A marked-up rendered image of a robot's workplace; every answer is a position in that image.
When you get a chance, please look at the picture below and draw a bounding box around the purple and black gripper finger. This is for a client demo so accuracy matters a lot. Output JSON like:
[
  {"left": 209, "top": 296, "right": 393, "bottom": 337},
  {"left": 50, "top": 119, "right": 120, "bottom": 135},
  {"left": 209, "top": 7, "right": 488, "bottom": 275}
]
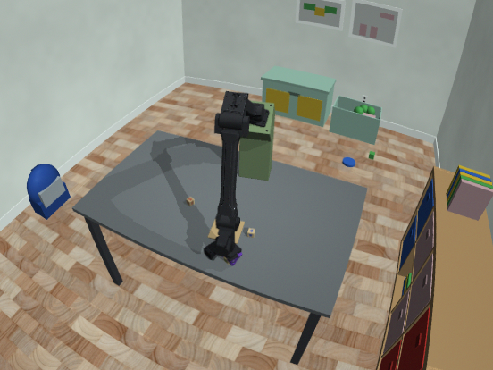
[{"left": 227, "top": 252, "right": 242, "bottom": 266}]

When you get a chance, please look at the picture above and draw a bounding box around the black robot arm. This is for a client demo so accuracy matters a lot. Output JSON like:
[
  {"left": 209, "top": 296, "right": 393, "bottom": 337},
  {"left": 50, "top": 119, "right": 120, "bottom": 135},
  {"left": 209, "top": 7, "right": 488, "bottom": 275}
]
[{"left": 204, "top": 91, "right": 270, "bottom": 261}]

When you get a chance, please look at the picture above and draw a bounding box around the tan mat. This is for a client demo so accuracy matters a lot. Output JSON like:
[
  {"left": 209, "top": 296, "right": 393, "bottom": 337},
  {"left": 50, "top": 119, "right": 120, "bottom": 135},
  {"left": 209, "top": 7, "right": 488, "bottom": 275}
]
[{"left": 208, "top": 220, "right": 245, "bottom": 244}]

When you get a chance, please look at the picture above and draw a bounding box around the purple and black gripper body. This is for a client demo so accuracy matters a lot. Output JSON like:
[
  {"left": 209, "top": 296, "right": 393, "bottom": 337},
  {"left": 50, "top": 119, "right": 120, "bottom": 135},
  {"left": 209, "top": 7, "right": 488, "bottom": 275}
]
[{"left": 226, "top": 239, "right": 242, "bottom": 262}]

